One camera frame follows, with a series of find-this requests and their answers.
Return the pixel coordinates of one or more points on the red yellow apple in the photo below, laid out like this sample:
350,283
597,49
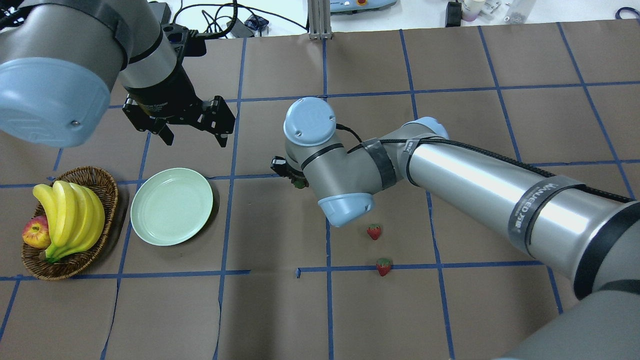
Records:
36,232

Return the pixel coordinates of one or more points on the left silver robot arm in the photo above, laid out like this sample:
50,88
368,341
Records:
60,60

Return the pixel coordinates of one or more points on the yellow banana bunch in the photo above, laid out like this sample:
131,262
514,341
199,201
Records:
76,218

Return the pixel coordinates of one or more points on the light green plate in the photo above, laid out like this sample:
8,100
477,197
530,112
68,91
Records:
171,207

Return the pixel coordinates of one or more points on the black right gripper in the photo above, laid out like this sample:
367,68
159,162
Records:
280,165

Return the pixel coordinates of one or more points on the aluminium frame post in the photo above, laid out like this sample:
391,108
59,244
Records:
318,16

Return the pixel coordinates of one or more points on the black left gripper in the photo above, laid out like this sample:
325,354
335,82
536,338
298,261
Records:
166,93

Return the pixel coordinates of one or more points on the black power adapter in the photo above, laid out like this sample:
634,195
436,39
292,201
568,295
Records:
453,14

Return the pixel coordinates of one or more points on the brown wicker basket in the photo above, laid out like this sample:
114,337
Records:
104,185

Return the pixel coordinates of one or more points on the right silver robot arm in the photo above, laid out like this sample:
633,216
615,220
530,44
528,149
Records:
586,234

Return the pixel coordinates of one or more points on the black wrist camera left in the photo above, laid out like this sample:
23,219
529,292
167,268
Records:
185,42

